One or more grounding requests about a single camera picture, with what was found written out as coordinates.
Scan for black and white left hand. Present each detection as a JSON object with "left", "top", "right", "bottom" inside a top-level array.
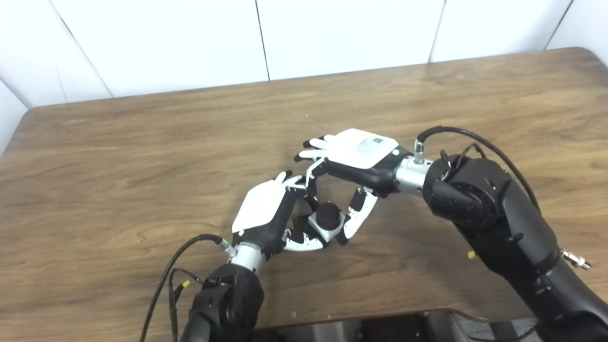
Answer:
[{"left": 231, "top": 171, "right": 328, "bottom": 261}]

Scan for black and white right hand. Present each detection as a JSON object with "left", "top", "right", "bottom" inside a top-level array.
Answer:
[{"left": 294, "top": 128, "right": 414, "bottom": 246}]

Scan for black peg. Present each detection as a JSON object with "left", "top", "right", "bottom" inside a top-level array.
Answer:
[{"left": 291, "top": 202, "right": 343, "bottom": 238}]

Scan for white square piece with hole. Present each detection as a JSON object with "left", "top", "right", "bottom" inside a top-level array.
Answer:
[{"left": 308, "top": 209, "right": 346, "bottom": 244}]

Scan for black robot torso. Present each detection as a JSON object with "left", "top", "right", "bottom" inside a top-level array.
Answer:
[{"left": 256, "top": 311, "right": 480, "bottom": 342}]

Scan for thin wires with yellow connector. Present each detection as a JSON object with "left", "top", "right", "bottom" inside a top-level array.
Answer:
[{"left": 169, "top": 268, "right": 205, "bottom": 342}]

